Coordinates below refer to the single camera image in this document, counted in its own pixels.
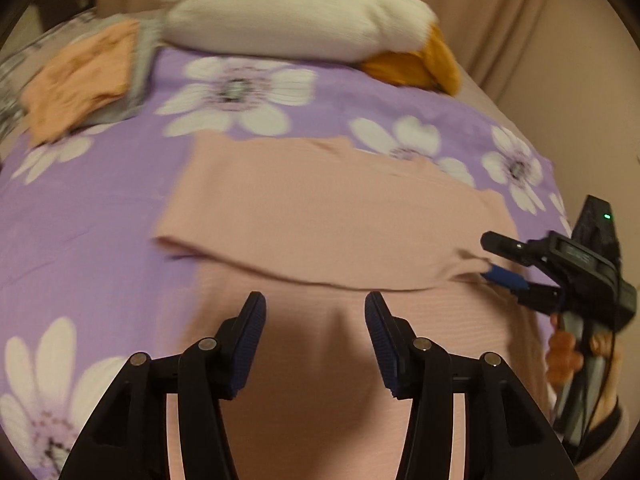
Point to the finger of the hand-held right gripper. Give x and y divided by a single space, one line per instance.
505 277
510 247

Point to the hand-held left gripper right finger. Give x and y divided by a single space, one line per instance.
382 345

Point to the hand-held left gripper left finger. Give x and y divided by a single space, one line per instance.
247 345

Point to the pink striped small garment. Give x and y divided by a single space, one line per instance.
325 210

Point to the person's right hand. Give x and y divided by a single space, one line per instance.
565 355

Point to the beige mattress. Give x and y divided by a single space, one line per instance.
475 90

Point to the purple floral bedsheet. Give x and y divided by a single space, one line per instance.
100 235

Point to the beige curtain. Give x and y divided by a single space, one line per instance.
475 10

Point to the folded grey cloth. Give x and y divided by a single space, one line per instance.
142 65

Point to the folded orange cloth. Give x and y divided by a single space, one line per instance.
80 85

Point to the white plush duck toy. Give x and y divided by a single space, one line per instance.
300 10

